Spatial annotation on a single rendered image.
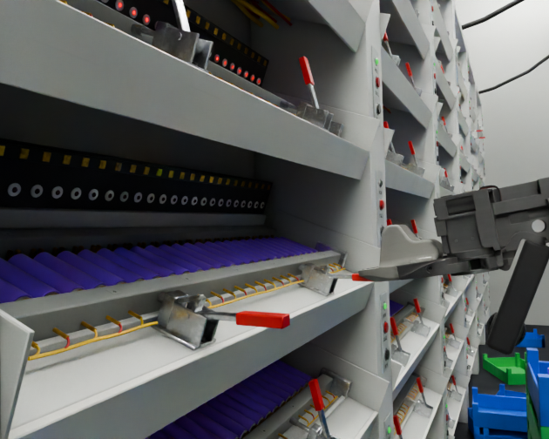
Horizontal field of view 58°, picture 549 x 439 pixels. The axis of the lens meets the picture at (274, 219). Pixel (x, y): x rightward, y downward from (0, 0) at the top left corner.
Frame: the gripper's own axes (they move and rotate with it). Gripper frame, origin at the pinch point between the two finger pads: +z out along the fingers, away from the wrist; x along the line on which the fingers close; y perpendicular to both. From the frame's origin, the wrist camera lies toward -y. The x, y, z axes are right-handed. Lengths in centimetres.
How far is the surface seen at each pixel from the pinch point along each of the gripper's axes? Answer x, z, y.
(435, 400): -82, 12, -40
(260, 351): 18.0, 6.0, -3.8
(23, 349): 42.6, 2.9, 1.8
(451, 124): -158, -1, 47
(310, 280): 1.0, 7.3, 0.7
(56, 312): 36.0, 8.7, 2.9
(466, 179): -228, 2, 30
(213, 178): 2.8, 17.3, 15.4
